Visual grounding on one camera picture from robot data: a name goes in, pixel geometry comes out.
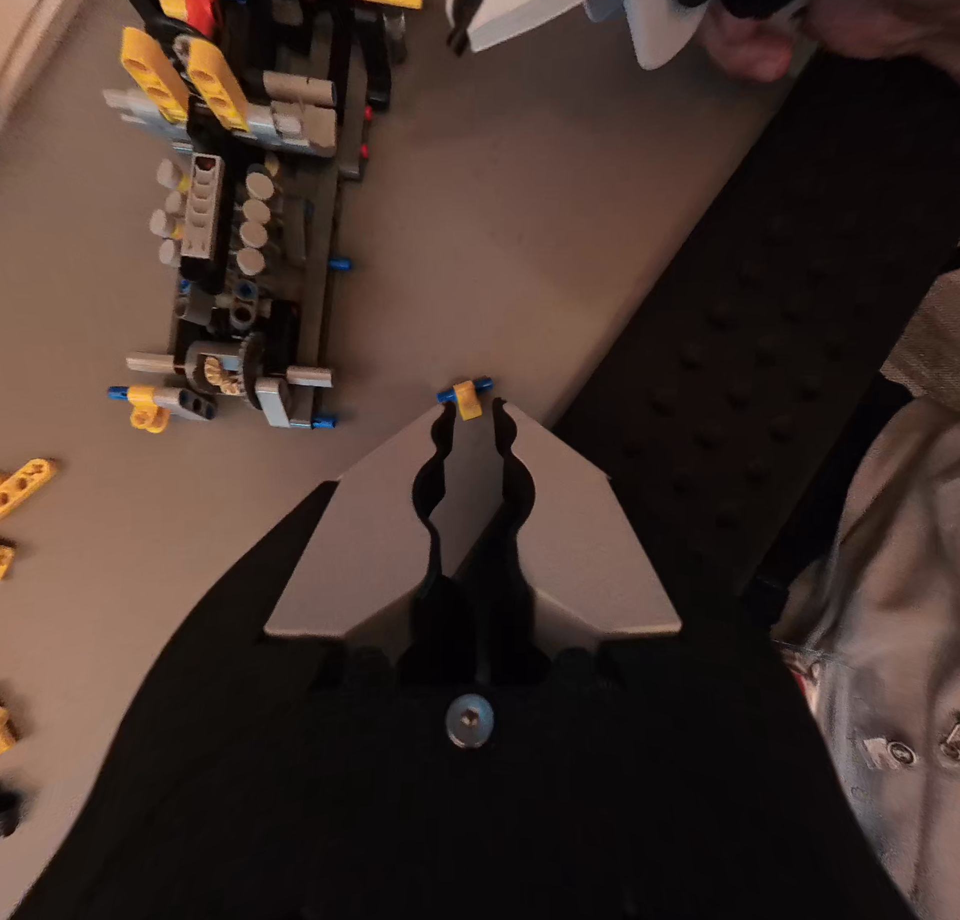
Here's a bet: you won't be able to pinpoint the white printed t-shirt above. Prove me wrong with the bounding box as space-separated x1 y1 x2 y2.
772 395 960 920

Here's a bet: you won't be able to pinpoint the person's right hand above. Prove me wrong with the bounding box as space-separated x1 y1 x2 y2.
696 0 960 83

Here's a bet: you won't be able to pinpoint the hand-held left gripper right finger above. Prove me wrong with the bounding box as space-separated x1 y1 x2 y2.
468 400 684 659

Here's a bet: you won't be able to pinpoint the dark dotted panel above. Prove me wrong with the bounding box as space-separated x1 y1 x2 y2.
555 54 960 636

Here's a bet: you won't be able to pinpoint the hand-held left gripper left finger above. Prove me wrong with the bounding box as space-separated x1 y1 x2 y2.
264 401 459 662

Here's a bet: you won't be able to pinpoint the toy brick car chassis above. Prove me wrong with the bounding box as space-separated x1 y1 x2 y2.
102 0 425 435

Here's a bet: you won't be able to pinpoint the scattered yellow toy beams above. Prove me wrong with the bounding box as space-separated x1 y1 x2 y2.
0 457 59 758

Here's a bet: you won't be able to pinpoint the yellow connector with blue pin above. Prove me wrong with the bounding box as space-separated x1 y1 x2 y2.
437 376 495 421

